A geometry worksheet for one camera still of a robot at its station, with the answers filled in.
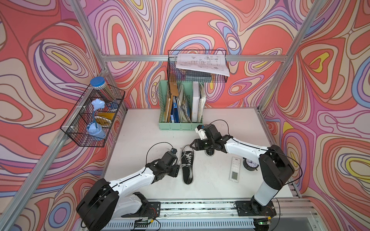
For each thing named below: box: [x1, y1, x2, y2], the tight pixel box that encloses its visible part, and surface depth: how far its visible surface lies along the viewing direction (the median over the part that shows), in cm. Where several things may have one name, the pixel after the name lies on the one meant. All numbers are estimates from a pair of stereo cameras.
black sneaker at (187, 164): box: [181, 144, 195, 186], surface depth 87 cm
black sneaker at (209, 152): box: [204, 148, 216, 157], surface depth 93 cm
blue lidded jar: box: [90, 76, 116, 104], surface depth 75 cm
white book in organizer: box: [191, 81, 200, 123], surface depth 98 cm
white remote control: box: [228, 156, 242, 183], surface depth 88 cm
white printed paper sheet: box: [175, 53, 230, 77], surface depth 86 cm
